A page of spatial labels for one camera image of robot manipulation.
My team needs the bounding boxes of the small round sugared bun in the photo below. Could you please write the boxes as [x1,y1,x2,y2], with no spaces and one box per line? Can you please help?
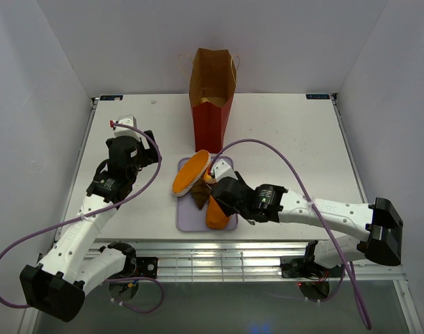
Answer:
[203,170,216,184]

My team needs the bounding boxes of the long oval orange bread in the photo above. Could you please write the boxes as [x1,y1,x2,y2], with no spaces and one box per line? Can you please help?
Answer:
[172,150,211,198]

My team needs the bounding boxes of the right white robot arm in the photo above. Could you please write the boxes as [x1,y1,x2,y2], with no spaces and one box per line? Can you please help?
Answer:
[212,170,403,278]

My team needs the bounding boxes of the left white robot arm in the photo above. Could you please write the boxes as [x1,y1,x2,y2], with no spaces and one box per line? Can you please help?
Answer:
[19,130,159,322]

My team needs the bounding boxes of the orange loaf bread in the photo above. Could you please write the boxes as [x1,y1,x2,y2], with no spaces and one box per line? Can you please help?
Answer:
[205,196,230,230]

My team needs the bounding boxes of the red brown paper bag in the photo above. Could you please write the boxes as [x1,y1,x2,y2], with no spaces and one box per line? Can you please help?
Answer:
[184,48,240,153]

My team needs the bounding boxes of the brown croissant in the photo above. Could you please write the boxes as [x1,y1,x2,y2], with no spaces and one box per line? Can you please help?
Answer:
[190,179,211,210]

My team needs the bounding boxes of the lilac plastic tray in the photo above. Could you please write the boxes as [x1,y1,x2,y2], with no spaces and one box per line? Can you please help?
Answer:
[176,155,238,232]

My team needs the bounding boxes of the left blue label sticker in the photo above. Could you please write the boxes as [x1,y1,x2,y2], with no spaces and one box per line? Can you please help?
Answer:
[99,95,123,101]

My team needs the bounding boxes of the blue label sticker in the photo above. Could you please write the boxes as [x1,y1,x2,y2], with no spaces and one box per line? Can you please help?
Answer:
[99,95,123,101]
[306,94,331,100]

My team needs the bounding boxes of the right blue label sticker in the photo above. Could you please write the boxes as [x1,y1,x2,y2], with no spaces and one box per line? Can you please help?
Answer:
[306,94,331,100]

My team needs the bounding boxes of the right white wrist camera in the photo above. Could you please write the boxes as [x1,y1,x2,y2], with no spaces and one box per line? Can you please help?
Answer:
[210,159,237,182]

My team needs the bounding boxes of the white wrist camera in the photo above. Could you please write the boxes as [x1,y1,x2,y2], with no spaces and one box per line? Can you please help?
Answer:
[210,159,237,182]
[110,115,138,139]

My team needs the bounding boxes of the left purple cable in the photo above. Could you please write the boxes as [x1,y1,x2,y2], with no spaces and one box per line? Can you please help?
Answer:
[0,124,166,315]

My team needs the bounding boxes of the purple cable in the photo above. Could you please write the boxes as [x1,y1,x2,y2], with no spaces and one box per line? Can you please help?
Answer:
[209,138,372,331]
[0,124,166,315]

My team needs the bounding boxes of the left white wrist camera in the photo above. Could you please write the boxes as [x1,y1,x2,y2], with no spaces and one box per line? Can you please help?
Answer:
[110,115,138,139]

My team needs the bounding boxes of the aluminium frame rail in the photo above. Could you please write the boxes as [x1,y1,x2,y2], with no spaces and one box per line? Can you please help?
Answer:
[37,239,424,334]

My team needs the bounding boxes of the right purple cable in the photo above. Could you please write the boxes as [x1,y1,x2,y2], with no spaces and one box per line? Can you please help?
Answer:
[209,138,372,331]

